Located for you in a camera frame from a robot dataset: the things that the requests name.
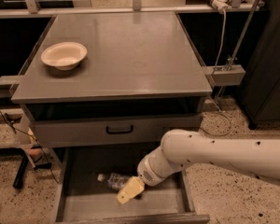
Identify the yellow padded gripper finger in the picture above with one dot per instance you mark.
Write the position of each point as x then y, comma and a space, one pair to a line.
131, 189

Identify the clear plastic water bottle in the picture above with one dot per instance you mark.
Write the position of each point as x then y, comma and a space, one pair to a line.
113, 180

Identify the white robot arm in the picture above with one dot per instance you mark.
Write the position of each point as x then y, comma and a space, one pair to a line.
179, 149

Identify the open grey lower drawer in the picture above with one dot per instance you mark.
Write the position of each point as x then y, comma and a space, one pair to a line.
82, 199

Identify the closed grey upper drawer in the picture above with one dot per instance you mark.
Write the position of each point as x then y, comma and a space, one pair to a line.
91, 132

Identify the grey cabinet with counter top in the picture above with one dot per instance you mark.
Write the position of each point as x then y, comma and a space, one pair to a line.
138, 64

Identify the black floor stand leg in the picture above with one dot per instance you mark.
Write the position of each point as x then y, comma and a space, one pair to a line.
30, 156

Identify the white paper bowl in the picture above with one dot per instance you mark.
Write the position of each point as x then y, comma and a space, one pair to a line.
64, 56

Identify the dark cabinet at right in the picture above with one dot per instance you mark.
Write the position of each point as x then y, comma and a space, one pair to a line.
259, 93

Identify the diagonal metal rod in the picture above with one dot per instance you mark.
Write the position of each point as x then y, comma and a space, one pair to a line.
230, 61

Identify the black drawer handle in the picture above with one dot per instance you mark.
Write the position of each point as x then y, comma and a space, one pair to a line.
118, 130

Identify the grey metal side bracket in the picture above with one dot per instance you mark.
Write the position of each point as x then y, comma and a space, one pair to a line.
221, 77

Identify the grey left side bracket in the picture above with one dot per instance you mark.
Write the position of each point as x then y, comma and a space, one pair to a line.
8, 84

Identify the grey rear rail shelf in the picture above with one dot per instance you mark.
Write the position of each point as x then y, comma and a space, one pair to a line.
48, 12

